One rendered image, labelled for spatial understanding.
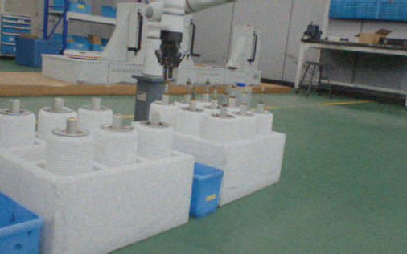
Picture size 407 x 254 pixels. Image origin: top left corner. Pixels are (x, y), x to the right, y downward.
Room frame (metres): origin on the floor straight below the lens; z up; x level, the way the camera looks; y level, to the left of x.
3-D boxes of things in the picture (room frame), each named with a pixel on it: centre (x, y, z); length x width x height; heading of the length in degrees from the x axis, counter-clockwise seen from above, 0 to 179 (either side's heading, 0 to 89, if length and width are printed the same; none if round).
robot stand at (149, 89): (1.93, 0.25, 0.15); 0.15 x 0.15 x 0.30; 50
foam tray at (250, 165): (1.43, -0.03, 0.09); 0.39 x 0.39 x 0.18; 55
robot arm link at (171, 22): (1.39, 0.15, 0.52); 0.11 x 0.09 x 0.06; 141
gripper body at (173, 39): (1.40, 0.14, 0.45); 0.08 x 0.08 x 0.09
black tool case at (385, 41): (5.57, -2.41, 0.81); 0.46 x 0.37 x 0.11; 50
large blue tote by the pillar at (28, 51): (5.67, 2.34, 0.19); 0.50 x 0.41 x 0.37; 55
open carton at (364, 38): (5.87, -2.18, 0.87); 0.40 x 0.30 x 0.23; 36
